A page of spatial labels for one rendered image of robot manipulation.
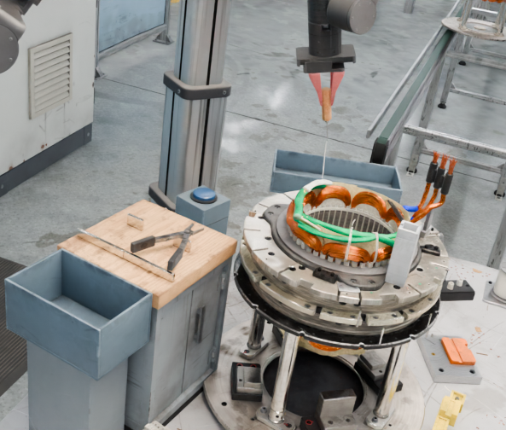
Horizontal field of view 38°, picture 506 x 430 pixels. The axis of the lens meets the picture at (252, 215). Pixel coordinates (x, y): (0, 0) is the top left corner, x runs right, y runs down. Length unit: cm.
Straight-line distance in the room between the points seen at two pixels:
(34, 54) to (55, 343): 246
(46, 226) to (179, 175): 178
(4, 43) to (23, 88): 257
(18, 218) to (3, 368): 96
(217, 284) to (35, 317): 30
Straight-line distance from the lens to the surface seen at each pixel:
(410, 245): 104
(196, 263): 110
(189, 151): 149
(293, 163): 150
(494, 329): 163
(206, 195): 132
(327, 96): 135
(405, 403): 134
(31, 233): 319
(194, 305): 115
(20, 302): 105
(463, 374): 145
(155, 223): 119
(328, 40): 129
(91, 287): 110
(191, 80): 145
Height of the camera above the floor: 167
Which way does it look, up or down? 29 degrees down
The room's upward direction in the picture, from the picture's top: 8 degrees clockwise
